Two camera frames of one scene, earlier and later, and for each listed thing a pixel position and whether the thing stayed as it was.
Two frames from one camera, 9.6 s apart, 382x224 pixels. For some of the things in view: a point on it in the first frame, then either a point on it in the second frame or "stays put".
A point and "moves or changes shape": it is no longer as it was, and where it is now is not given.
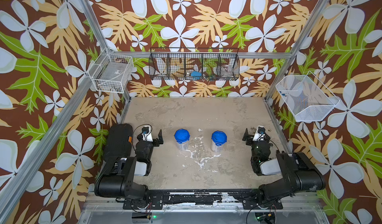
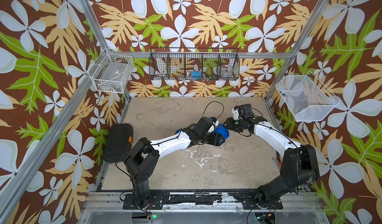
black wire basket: [203, 63] stays put
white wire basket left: [112, 72] stays put
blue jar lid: [219, 137] moves or changes shape
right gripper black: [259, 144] -> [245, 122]
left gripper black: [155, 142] -> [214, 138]
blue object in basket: [196, 75] stays put
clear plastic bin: [307, 99] stays put
